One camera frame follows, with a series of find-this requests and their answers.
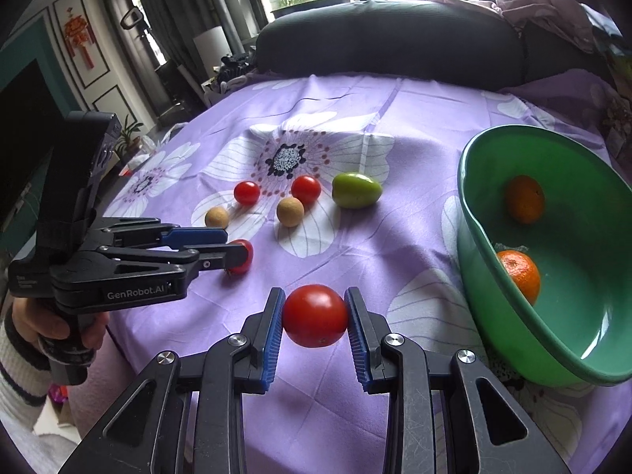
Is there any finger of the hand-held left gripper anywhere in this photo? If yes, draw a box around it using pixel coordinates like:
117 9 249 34
101 216 229 248
74 243 250 280

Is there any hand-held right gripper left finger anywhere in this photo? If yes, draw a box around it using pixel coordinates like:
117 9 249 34
58 286 287 474

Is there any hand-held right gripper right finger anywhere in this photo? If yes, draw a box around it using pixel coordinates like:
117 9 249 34
344 286 574 474

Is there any red cherry tomato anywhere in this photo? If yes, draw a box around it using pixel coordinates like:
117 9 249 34
291 175 322 206
233 181 261 206
226 238 255 276

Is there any tan longan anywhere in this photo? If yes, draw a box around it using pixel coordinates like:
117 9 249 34
204 206 231 230
276 197 305 228

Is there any large red tomato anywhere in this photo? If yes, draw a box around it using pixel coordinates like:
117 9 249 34
281 284 350 349

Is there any green jujube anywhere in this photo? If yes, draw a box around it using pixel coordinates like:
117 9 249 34
331 172 384 209

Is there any green plastic basin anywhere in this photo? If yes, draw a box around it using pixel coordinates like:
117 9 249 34
457 125 632 388

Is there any person's left forearm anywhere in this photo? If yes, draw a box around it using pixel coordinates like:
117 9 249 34
0 316 82 470

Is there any person's left hand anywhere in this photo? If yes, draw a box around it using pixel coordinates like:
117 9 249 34
12 299 109 352

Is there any black television screen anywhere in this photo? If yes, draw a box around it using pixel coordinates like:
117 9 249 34
0 58 67 240

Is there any small potted plant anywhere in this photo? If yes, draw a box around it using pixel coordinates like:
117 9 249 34
115 115 144 156

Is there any white plastic bag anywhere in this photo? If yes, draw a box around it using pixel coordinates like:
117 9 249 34
141 122 187 160

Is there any white cylindrical appliance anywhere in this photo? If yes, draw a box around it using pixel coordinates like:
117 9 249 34
194 27 229 80

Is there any orange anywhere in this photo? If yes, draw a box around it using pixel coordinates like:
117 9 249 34
504 175 546 224
495 250 542 307

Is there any grey curtain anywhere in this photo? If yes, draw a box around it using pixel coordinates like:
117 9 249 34
129 0 214 80

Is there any long black window planter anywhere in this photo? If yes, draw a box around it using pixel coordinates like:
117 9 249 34
271 0 359 19

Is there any long dark sofa cushion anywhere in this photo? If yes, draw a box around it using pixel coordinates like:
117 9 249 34
254 0 527 87

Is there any brown snack bag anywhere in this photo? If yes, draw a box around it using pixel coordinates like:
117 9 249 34
603 90 632 159

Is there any short dark sofa cushion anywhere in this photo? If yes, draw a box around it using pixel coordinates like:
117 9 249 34
522 22 613 86

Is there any lilac clothes pile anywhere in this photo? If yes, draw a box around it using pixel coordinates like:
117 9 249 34
427 0 599 55

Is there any red knot wall decoration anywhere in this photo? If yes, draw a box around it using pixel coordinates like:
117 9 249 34
63 15 97 67

